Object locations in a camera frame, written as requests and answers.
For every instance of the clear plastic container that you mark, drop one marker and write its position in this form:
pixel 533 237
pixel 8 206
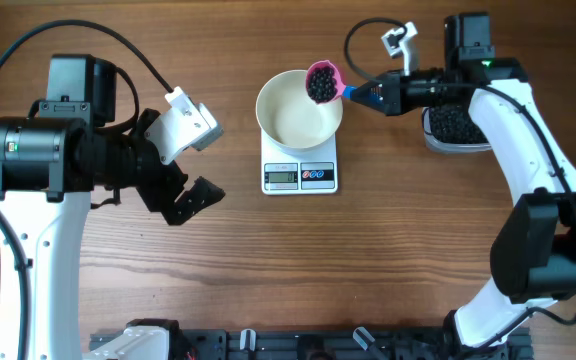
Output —
pixel 438 146

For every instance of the black beans pile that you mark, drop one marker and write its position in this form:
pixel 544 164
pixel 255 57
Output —
pixel 452 124

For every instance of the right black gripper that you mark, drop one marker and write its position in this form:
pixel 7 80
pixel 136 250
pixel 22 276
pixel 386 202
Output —
pixel 392 99

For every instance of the pink scoop blue handle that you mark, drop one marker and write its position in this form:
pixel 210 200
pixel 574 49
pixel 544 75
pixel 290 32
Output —
pixel 324 83

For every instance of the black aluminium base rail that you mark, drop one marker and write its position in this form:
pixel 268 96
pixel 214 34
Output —
pixel 412 343

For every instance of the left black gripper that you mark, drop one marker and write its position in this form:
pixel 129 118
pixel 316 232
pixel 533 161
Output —
pixel 195 199

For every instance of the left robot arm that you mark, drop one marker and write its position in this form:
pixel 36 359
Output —
pixel 51 161

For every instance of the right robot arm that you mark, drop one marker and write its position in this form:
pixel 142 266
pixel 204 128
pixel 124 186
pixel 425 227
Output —
pixel 533 258

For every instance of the white bowl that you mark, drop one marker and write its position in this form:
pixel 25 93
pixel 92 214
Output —
pixel 290 118

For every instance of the white digital kitchen scale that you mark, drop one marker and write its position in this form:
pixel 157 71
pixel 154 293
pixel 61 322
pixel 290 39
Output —
pixel 312 172

